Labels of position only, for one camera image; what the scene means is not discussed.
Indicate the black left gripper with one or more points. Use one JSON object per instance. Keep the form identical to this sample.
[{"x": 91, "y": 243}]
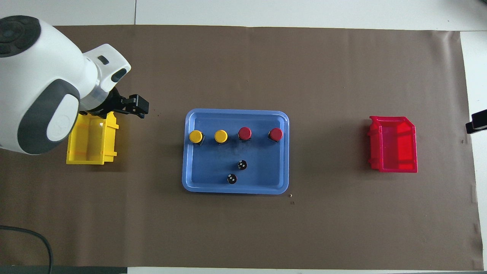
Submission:
[{"x": 112, "y": 103}]

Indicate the yellow push button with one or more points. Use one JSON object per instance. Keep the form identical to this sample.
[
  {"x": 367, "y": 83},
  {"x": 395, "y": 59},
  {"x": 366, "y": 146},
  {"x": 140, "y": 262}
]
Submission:
[
  {"x": 196, "y": 136},
  {"x": 221, "y": 136}
]

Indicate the red push button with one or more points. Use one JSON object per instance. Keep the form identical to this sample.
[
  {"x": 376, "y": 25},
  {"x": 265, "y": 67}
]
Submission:
[
  {"x": 244, "y": 133},
  {"x": 275, "y": 134}
]

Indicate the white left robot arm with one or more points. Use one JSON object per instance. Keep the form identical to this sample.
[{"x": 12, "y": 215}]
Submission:
[{"x": 42, "y": 76}]

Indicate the blue plastic tray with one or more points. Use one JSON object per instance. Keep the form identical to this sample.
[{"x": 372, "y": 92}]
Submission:
[{"x": 262, "y": 167}]

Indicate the yellow plastic bin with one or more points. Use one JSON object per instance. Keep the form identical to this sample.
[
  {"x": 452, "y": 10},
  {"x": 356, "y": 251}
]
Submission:
[{"x": 91, "y": 144}]

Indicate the red plastic bin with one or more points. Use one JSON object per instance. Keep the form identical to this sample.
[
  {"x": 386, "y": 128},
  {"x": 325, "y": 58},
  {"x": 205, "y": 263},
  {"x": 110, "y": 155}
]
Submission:
[{"x": 395, "y": 148}]

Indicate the black cylindrical capacitor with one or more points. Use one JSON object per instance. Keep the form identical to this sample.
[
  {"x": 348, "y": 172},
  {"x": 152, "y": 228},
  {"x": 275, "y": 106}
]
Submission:
[
  {"x": 242, "y": 164},
  {"x": 231, "y": 179}
]

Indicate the brown paper table mat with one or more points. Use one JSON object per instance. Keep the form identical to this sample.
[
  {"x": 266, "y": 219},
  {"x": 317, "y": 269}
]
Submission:
[{"x": 243, "y": 228}]

